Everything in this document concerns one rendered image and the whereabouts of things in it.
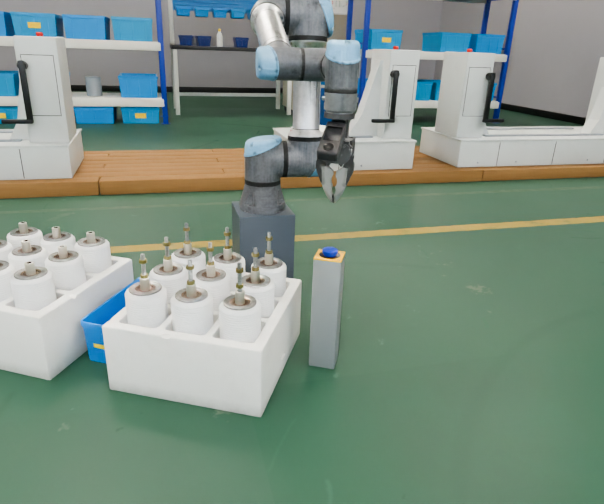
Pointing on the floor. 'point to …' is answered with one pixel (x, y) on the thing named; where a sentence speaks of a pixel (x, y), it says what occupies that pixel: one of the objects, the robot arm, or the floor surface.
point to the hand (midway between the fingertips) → (333, 198)
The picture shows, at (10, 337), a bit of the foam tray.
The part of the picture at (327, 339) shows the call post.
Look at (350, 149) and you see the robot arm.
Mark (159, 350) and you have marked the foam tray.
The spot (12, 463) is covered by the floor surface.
